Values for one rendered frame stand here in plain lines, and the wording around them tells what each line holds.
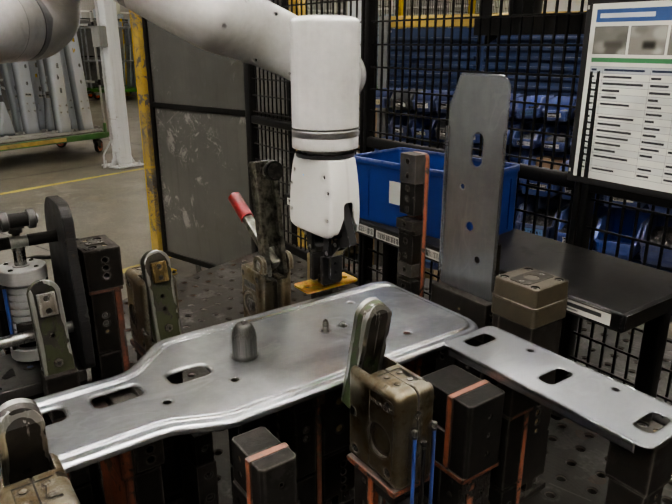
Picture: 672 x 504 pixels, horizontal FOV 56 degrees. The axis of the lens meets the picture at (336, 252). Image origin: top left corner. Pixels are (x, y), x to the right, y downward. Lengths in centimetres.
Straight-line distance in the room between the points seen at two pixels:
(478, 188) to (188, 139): 276
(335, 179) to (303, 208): 7
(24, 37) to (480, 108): 63
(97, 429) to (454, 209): 61
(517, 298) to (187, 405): 48
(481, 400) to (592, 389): 13
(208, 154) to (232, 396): 282
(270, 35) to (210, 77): 255
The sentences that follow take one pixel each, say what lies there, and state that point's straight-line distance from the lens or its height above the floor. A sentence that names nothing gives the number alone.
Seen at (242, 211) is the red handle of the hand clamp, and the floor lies 113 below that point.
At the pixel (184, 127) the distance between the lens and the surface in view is 362.
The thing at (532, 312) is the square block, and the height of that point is 103.
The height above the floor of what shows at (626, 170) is 118.
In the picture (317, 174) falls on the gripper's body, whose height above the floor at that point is 123.
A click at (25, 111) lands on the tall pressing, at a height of 58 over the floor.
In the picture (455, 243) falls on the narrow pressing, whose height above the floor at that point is 107.
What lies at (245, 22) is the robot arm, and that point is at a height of 141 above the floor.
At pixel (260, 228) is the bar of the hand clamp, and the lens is 95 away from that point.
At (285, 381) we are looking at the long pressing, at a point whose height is 100.
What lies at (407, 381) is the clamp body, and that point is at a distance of 68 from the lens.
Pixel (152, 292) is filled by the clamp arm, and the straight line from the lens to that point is 91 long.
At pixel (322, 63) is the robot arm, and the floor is 136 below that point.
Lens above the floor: 138
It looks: 18 degrees down
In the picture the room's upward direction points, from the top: straight up
